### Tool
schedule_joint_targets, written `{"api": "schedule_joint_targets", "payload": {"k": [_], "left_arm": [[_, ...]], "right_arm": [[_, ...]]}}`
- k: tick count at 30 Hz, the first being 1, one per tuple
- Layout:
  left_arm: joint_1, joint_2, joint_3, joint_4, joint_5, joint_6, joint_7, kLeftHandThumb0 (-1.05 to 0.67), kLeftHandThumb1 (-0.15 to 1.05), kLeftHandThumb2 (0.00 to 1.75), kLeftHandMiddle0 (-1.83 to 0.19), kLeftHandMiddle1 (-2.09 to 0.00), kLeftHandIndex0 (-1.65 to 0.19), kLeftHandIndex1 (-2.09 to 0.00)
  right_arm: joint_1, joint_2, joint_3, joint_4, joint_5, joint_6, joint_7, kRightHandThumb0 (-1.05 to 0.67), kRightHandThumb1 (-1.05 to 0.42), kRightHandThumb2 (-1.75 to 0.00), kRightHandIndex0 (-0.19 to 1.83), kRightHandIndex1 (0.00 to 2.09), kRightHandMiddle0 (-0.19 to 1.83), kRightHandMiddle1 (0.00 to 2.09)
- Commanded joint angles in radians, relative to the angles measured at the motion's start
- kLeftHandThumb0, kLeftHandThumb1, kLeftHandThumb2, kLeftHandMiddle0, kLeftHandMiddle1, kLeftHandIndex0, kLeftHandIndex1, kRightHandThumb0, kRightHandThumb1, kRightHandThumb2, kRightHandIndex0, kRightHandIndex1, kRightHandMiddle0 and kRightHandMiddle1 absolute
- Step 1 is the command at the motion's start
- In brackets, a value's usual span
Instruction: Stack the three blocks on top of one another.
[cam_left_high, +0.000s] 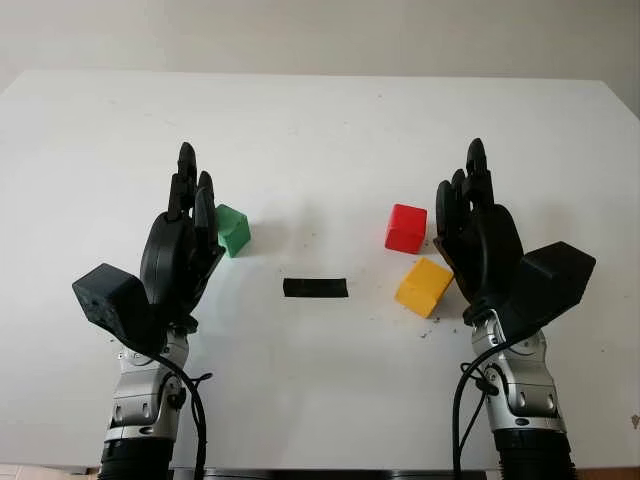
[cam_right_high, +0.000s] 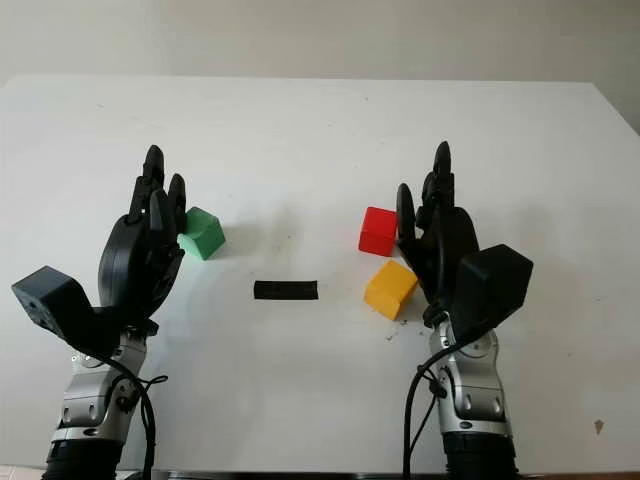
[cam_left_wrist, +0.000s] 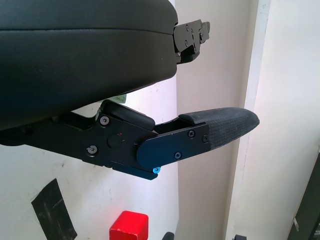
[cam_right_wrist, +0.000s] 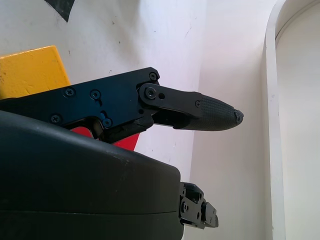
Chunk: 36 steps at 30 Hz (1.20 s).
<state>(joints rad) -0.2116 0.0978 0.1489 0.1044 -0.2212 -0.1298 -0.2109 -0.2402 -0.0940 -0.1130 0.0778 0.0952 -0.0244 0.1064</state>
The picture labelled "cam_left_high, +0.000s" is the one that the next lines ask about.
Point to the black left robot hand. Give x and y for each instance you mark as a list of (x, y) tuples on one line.
[(170, 250)]

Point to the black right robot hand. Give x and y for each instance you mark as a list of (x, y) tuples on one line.
[(485, 250)]

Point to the green block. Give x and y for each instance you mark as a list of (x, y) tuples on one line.
[(234, 227)]

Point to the yellow block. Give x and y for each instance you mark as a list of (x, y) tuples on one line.
[(422, 287)]

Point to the red block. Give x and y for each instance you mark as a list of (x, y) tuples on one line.
[(405, 227)]

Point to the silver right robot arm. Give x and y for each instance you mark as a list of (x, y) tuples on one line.
[(530, 395)]

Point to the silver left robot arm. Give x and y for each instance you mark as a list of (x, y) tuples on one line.
[(135, 400)]

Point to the black tape strip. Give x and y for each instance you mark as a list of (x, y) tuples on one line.
[(315, 288)]

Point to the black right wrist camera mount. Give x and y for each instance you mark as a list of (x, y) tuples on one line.
[(555, 280)]

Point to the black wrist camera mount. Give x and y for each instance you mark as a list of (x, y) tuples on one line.
[(555, 280), (110, 300)]

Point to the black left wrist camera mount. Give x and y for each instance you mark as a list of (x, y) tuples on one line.
[(110, 300)]

